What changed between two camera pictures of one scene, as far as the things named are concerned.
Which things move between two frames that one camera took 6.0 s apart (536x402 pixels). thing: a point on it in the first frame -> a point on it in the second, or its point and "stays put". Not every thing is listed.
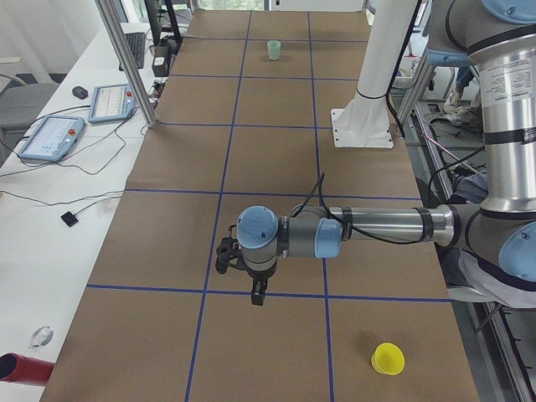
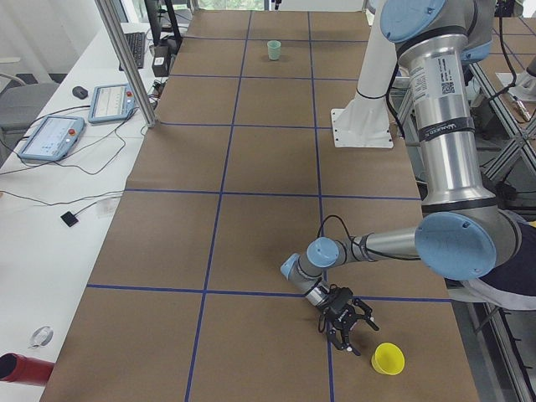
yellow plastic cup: (388, 358) stays put
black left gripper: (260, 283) -> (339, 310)
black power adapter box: (161, 61) stays put
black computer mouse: (79, 92) stays put
